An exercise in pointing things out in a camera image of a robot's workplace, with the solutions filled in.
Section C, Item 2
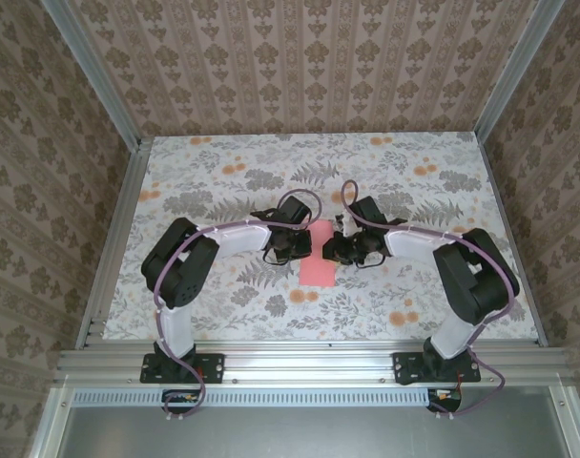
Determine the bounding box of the pink square paper sheet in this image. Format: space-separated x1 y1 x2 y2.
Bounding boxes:
298 219 342 288

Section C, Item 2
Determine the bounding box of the grey sheet metal panel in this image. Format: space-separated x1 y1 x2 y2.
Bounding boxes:
30 385 580 458

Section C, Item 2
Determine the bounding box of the floral patterned table mat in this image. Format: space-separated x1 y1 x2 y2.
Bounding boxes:
101 133 542 343

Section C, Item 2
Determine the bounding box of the aluminium extrusion beam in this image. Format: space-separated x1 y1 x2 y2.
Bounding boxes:
53 346 575 385

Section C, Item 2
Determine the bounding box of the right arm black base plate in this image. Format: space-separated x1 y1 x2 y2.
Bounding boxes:
392 351 482 386

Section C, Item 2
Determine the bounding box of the slotted grey cable duct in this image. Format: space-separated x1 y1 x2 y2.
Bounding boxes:
72 386 463 407

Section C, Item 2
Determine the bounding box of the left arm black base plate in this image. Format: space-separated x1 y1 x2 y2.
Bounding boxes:
139 351 225 385

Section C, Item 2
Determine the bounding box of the aluminium table side rail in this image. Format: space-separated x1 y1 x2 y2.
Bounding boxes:
475 133 549 348
72 137 154 349

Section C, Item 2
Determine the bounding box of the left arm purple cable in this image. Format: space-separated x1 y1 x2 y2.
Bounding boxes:
154 188 323 424

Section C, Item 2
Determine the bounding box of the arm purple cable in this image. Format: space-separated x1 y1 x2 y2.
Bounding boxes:
341 178 519 421
154 188 323 424

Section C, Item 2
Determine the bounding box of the black cable connector block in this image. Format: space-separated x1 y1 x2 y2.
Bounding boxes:
161 388 206 415
426 386 463 414

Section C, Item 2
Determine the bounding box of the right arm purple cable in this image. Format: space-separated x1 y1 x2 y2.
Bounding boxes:
341 178 519 421

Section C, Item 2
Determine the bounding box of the aluminium frame post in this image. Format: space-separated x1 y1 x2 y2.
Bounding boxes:
40 0 146 152
473 0 568 142

